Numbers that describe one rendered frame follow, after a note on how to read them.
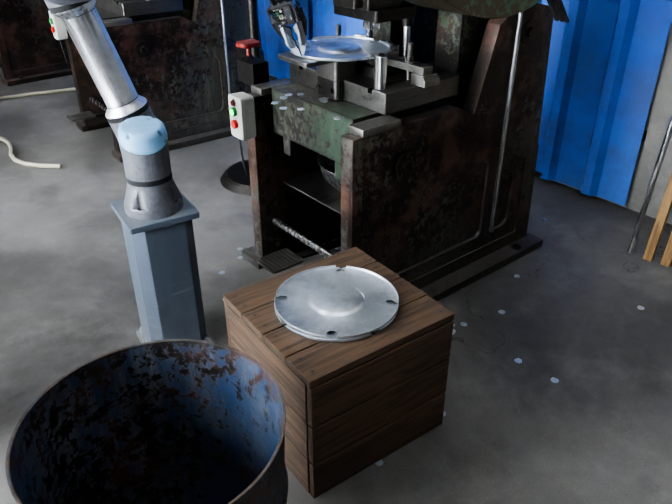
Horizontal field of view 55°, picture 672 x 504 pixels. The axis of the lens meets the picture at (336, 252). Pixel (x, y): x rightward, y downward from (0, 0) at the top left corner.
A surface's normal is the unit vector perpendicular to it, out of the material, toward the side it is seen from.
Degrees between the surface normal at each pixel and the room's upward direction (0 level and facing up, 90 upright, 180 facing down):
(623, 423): 0
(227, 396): 88
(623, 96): 90
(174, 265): 90
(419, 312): 0
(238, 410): 88
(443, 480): 0
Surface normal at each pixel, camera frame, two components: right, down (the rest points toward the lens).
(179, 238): 0.52, 0.44
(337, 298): 0.00, -0.86
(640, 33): -0.77, 0.32
